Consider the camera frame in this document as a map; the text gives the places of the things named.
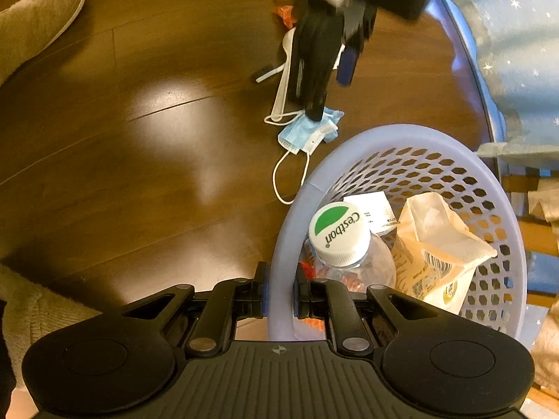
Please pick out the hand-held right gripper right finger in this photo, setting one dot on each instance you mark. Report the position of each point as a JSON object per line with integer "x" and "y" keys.
{"x": 298, "y": 297}

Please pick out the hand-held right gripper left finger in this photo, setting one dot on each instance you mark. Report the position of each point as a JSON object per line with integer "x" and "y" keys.
{"x": 263, "y": 297}

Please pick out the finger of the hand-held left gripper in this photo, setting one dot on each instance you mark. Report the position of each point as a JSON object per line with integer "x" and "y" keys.
{"x": 347, "y": 63}
{"x": 312, "y": 61}

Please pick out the white plastic spoon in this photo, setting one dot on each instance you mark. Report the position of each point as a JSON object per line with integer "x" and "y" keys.
{"x": 289, "y": 41}

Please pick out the red plastic bag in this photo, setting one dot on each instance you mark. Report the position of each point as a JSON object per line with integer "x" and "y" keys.
{"x": 286, "y": 13}

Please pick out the blue face mask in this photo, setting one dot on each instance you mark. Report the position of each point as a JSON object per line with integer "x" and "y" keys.
{"x": 301, "y": 133}

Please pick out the clear plastic bottle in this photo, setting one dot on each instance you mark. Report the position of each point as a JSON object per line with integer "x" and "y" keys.
{"x": 338, "y": 231}

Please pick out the purple plastic waste basket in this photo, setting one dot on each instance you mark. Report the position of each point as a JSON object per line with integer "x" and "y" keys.
{"x": 297, "y": 209}

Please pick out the blue and white milk carton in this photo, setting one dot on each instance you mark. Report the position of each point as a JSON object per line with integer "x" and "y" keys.
{"x": 371, "y": 207}

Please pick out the beige paper food bag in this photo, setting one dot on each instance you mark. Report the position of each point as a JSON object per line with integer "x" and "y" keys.
{"x": 436, "y": 244}

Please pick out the blue star-print curtain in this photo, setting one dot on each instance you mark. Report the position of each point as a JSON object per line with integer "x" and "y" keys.
{"x": 515, "y": 30}

